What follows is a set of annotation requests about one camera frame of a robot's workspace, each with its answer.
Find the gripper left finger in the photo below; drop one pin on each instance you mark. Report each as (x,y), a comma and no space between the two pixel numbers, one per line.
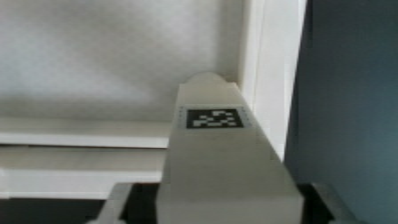
(128,207)

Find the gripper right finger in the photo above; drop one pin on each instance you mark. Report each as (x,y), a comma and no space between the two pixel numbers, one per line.
(325,209)

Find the white desk leg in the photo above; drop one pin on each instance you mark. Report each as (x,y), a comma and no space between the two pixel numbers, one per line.
(225,184)

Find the white desk top tray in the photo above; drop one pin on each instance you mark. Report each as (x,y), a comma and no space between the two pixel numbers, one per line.
(98,54)

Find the white front fence bar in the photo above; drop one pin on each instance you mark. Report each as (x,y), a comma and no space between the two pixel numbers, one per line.
(73,173)

